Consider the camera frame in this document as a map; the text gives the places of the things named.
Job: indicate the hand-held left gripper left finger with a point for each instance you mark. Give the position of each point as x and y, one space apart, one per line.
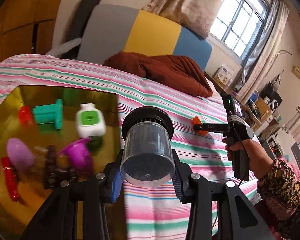
117 182

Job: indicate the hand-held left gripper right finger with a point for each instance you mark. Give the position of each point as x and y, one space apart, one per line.
177 183

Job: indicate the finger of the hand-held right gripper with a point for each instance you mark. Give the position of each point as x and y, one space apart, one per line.
215 128

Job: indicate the orange cube blocks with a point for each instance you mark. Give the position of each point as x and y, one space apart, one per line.
197 120

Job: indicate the grey canister with black lid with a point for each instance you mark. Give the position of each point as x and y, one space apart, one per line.
147 150

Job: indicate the purple funnel toy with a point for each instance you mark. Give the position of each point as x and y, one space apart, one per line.
77 155

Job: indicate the brown massage comb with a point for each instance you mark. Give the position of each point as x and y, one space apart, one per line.
52 170

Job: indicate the red plastic bottle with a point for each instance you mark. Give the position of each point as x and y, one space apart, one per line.
11 180

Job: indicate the gold tin box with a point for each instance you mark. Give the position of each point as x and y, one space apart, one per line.
40 92

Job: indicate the person's right hand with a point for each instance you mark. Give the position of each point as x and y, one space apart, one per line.
260 160

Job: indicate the cardboard box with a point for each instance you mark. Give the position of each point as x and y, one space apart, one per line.
261 108

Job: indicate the black bag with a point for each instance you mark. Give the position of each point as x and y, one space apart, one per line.
270 92

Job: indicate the white carton box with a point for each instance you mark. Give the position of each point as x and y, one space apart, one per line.
223 75

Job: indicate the white and green plastic bottle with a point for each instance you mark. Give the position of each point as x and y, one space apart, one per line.
90 120

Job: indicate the striped bed sheet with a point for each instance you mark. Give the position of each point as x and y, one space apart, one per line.
152 100

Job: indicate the maroon blanket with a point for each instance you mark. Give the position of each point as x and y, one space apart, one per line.
170 72

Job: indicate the silver grey curtain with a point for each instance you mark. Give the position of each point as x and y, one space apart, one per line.
267 45

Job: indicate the teal plastic spool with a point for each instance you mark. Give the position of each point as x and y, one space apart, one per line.
47 115

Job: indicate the window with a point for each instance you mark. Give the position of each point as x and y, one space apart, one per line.
240 22

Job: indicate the purple oval toy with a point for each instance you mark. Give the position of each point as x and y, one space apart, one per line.
20 155

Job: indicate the small red plastic piece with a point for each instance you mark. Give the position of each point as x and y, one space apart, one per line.
25 116

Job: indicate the beige star print curtain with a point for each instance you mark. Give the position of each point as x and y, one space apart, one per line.
190 0

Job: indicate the grey yellow blue headboard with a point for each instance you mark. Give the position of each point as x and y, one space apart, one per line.
115 30

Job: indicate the black rolled mat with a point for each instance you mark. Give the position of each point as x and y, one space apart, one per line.
83 15

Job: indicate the wooden wardrobe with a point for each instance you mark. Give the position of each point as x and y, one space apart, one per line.
20 12

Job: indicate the white bed rail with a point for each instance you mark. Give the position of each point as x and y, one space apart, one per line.
65 47

